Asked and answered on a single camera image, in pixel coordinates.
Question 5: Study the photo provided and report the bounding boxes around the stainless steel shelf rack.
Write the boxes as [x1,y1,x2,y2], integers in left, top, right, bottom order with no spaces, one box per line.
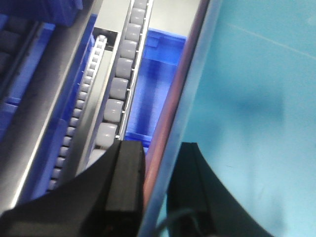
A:
[0,0,200,216]

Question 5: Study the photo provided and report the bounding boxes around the dark blue storage bin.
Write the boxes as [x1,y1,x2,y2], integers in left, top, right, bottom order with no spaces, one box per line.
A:
[0,0,83,27]

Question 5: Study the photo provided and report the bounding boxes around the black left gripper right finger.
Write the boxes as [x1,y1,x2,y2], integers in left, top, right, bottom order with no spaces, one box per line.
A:
[167,142,270,237]

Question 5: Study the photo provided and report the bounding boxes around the light blue plastic box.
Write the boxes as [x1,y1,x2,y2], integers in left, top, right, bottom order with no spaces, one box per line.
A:
[139,0,316,237]

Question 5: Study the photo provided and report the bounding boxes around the grey roller track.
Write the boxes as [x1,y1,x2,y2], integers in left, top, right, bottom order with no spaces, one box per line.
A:
[44,35,107,193]
[95,0,153,150]

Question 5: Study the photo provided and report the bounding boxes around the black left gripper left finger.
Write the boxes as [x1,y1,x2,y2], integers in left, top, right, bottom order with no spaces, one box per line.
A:
[0,141,145,237]

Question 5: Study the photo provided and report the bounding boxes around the dark blue lower bin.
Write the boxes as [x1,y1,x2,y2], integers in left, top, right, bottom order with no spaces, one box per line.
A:
[125,28,186,151]
[0,14,55,138]

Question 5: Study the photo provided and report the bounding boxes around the pink plastic box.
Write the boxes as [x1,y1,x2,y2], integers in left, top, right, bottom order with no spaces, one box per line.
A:
[143,0,212,207]

